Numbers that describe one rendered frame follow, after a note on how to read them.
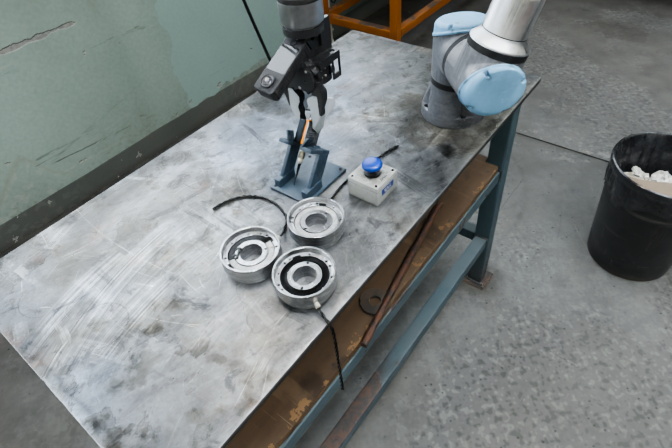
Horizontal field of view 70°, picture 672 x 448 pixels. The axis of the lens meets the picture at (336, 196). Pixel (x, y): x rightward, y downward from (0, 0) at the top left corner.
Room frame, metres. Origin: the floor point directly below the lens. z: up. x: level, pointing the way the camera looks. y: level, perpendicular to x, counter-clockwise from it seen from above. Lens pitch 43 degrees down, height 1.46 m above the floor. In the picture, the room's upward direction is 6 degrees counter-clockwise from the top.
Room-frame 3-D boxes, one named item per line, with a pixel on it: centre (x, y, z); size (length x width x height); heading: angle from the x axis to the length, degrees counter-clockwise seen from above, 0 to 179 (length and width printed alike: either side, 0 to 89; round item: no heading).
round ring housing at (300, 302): (0.50, 0.07, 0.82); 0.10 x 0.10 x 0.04
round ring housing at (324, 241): (0.62, 0.04, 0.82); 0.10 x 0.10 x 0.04
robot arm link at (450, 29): (0.96, -0.30, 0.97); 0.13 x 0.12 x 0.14; 4
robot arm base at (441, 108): (0.96, -0.30, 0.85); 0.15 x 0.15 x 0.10
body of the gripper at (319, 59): (0.81, 0.02, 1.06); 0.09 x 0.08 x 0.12; 139
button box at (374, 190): (0.72, -0.08, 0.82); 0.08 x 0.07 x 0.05; 138
